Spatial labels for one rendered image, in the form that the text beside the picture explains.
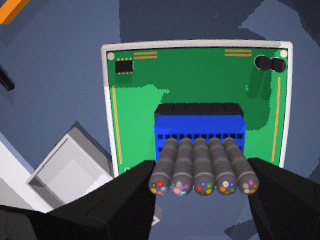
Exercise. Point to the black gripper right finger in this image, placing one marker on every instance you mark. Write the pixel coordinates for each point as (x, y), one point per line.
(286, 206)

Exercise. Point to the blue plug with grey cables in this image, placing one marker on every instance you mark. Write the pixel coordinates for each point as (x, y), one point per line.
(202, 152)

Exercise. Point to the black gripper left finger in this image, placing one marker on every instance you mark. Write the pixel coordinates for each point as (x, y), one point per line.
(121, 209)

